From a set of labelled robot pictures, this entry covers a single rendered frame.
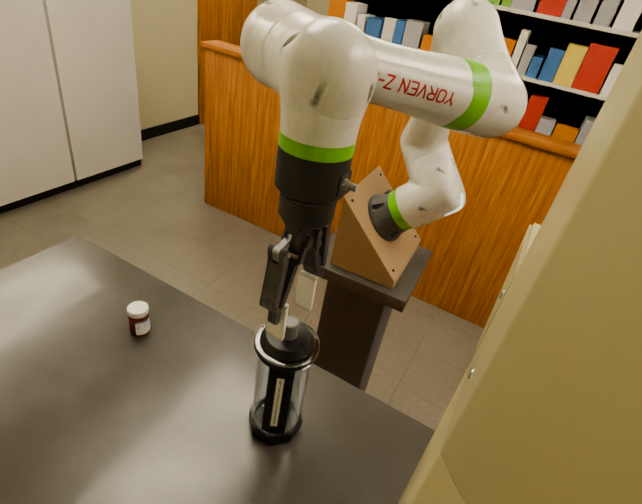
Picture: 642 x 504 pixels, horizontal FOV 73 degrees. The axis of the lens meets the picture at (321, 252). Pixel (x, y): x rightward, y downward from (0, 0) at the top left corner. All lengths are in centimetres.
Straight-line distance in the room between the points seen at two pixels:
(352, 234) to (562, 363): 102
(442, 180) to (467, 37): 40
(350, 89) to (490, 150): 194
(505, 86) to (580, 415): 66
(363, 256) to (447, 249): 142
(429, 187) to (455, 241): 142
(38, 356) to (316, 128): 78
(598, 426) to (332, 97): 36
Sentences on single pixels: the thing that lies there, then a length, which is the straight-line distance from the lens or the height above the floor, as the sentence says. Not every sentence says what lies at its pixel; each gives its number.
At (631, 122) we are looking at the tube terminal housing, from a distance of 22.
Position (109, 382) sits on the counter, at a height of 94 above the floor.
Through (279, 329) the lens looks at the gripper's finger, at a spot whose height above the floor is 124.
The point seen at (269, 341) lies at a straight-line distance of 71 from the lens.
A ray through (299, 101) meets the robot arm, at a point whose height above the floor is 157.
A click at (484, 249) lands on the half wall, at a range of 257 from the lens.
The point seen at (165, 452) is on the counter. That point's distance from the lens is 88.
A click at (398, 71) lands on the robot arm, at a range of 68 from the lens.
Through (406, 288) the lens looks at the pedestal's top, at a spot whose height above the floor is 94.
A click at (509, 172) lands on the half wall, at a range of 240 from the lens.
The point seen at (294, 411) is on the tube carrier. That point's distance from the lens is 82.
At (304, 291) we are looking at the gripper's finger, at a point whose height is 125.
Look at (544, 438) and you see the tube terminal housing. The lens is 27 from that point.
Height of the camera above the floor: 169
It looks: 34 degrees down
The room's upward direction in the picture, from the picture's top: 11 degrees clockwise
